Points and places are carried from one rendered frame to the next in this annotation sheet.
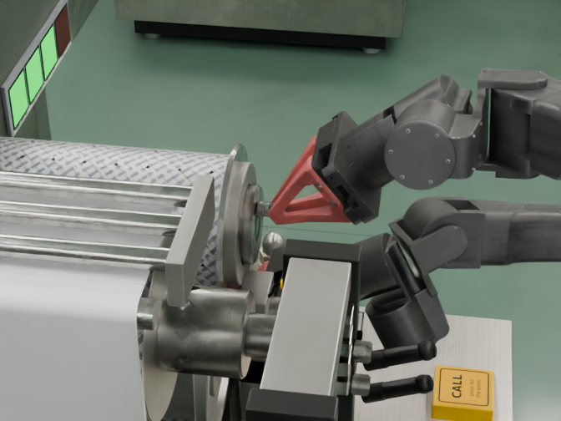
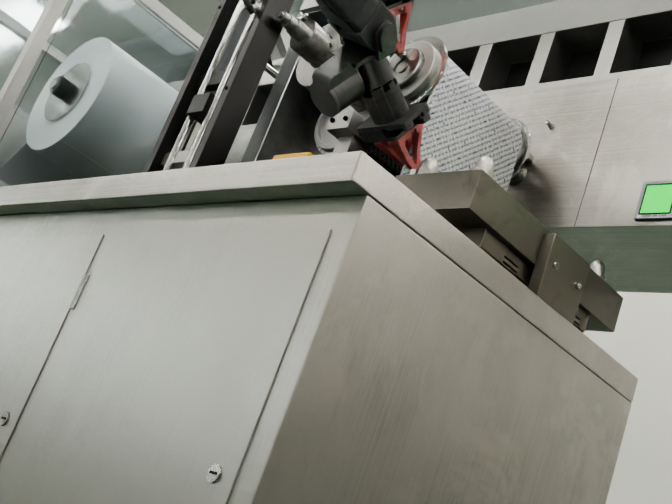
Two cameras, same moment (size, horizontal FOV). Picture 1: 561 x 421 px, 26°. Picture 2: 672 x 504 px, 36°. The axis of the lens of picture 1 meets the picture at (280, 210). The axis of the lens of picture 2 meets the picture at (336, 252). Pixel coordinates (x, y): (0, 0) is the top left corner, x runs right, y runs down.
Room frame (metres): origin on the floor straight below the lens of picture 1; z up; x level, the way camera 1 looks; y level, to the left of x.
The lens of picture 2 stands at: (1.90, -1.08, 0.43)
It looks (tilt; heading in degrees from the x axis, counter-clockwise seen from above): 18 degrees up; 132
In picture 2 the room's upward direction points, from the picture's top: 21 degrees clockwise
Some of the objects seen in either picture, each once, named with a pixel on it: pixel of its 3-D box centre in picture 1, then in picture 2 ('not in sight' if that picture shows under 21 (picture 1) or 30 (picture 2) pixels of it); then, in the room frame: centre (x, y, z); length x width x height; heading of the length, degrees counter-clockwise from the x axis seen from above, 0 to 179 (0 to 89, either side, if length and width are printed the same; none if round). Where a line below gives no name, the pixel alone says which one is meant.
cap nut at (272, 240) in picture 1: (273, 248); (483, 171); (1.14, 0.01, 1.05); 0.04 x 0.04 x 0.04
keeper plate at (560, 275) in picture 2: not in sight; (559, 283); (1.21, 0.17, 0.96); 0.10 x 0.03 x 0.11; 82
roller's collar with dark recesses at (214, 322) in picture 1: (207, 331); (313, 43); (0.67, 0.05, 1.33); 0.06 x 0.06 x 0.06; 82
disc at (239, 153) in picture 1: (234, 222); (409, 74); (0.92, 0.04, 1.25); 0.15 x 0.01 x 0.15; 172
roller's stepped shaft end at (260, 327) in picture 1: (290, 338); (291, 24); (0.66, -0.01, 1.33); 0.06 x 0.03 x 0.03; 82
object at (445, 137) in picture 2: not in sight; (456, 181); (1.00, 0.15, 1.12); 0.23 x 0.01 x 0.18; 82
